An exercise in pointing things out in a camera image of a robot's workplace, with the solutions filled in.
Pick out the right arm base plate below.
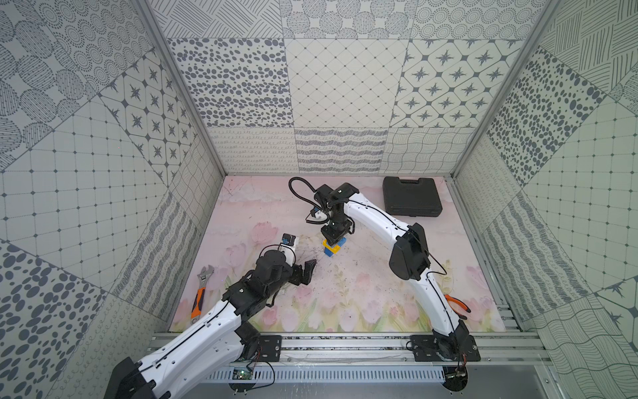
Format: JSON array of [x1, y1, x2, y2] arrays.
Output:
[[406, 334, 481, 362]]

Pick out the orange handled pliers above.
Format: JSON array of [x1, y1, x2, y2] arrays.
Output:
[[445, 294, 472, 321]]

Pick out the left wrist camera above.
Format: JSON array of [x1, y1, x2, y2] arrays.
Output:
[[277, 233, 298, 265]]

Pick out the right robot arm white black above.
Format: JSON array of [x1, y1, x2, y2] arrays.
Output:
[[310, 183, 470, 362]]

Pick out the right controller board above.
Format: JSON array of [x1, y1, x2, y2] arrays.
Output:
[[442, 367, 469, 392]]

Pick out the light blue long lego brick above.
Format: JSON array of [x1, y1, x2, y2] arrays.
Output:
[[332, 237, 347, 252]]

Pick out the controller board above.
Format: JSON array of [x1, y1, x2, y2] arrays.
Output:
[[442, 367, 469, 392], [229, 367, 256, 394]]

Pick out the orange handled adjustable wrench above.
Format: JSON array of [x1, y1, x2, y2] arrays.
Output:
[[190, 265, 214, 324]]

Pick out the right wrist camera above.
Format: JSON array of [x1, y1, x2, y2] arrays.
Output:
[[307, 185, 337, 224]]

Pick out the aluminium mounting rail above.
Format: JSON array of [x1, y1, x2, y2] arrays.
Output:
[[141, 331, 552, 368]]

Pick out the black plastic tool case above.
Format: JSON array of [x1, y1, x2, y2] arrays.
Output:
[[382, 176, 443, 217]]

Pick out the yellow long lego brick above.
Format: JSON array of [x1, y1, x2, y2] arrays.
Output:
[[322, 239, 340, 254]]

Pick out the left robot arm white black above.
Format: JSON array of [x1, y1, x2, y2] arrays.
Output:
[[104, 244, 317, 398]]

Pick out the left controller board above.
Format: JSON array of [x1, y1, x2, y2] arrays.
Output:
[[229, 367, 256, 394]]

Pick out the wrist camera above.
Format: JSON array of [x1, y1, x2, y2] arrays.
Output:
[[277, 233, 298, 265], [307, 185, 337, 224]]

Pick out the right camera black corrugated cable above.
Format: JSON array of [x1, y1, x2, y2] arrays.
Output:
[[288, 176, 325, 210]]

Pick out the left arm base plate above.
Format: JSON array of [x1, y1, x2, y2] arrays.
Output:
[[242, 335, 282, 362]]

